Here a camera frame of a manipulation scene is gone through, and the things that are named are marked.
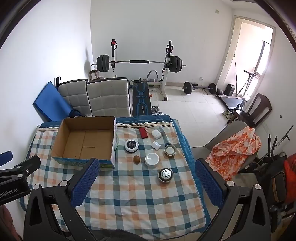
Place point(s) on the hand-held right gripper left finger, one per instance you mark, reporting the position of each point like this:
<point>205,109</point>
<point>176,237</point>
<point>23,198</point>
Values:
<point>86,179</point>

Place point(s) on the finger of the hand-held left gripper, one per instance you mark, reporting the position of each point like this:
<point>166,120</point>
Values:
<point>5,157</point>
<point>27,165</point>

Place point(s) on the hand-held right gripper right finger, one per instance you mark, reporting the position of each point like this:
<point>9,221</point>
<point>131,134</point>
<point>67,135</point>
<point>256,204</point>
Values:
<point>208,183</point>

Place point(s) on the cardboard box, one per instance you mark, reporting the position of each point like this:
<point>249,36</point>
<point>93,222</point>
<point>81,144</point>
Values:
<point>83,141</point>

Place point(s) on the metal tin with perforated lid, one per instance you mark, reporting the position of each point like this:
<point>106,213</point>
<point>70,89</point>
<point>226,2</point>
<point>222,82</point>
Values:
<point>165,175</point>

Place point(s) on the metal tin with white lid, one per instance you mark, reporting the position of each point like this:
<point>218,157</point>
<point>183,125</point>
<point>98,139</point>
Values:
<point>170,150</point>

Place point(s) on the brown walnut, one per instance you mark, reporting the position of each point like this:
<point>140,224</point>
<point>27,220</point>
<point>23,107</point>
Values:
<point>136,159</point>

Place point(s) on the white jar with black lid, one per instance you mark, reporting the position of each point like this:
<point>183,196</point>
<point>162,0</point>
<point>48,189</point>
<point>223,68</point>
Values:
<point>131,145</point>

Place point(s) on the white round jar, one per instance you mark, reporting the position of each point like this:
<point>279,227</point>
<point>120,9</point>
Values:
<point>152,160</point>

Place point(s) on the small white cylinder container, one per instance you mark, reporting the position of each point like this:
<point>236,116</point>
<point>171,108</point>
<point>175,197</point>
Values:
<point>155,145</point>

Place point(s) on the orange and white cloth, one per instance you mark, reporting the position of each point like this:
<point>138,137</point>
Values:
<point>233,150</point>

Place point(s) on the grey chair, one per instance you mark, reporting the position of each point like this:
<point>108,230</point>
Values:
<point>222,136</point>

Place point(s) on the plaid checkered blanket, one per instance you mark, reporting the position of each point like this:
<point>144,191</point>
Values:
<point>134,201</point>

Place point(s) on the blue foam mat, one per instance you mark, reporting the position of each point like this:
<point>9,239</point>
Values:
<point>49,102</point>

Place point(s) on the black exercise machine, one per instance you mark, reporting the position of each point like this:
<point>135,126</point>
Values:
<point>276,183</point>

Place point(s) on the white oval earbuds case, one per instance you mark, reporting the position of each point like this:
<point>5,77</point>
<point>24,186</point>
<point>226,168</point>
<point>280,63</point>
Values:
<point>156,134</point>

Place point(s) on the pair of light shoes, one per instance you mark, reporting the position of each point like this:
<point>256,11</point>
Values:
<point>227,113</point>

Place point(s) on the red rectangular case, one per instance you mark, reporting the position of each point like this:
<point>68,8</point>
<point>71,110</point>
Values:
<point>143,132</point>

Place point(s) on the grey quilted cushion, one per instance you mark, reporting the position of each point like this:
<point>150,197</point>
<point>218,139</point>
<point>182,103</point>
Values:
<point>108,97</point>
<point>71,96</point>

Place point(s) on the black treadmill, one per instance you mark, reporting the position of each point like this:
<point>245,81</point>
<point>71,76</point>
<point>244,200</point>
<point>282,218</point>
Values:
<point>231,100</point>

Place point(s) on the small dumbbell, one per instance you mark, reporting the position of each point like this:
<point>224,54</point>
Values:
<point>156,110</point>

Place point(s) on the dark wooden chair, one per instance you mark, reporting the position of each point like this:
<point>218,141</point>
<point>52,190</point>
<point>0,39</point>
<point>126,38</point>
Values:
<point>262,106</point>

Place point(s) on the black speaker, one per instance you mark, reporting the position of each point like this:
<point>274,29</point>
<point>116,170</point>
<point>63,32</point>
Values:
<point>230,89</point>

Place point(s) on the black and blue weight bench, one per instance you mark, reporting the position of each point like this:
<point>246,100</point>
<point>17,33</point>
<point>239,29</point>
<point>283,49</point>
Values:
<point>141,99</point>

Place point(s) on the short barbell with black plates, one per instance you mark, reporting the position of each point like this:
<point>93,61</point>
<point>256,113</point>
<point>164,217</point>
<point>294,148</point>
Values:
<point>187,87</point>

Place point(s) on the small brown stool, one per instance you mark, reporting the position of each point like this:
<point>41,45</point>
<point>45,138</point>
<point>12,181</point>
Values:
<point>93,75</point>

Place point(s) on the long barbell with black plates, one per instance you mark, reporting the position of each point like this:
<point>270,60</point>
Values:
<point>103,63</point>

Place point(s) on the metal exercise frame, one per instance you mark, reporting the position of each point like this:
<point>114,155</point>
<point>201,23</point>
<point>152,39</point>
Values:
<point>249,76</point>

